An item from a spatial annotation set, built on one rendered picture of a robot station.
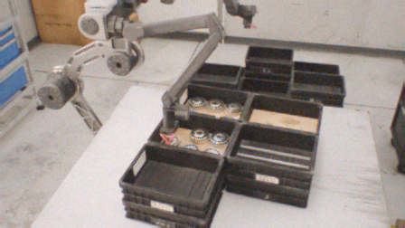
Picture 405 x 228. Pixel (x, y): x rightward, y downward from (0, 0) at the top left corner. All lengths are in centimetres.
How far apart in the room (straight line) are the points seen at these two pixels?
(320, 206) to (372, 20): 332
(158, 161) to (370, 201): 104
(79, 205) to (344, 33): 382
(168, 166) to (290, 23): 334
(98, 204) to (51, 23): 367
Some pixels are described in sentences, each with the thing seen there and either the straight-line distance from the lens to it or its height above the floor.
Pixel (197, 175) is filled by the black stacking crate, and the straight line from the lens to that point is 197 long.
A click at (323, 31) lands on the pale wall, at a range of 508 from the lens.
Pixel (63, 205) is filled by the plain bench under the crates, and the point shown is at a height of 70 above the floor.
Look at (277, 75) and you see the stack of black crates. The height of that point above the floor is 48.
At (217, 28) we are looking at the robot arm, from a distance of 178.
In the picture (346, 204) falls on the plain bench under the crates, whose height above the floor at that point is 70.
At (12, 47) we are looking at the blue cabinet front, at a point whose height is 71.
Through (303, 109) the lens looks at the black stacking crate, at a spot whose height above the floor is 88.
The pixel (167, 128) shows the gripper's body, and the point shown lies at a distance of 200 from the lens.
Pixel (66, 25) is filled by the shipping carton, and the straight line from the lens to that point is 538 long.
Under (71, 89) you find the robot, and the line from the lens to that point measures 263.
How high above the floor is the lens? 217
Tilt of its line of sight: 34 degrees down
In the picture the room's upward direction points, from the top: 1 degrees counter-clockwise
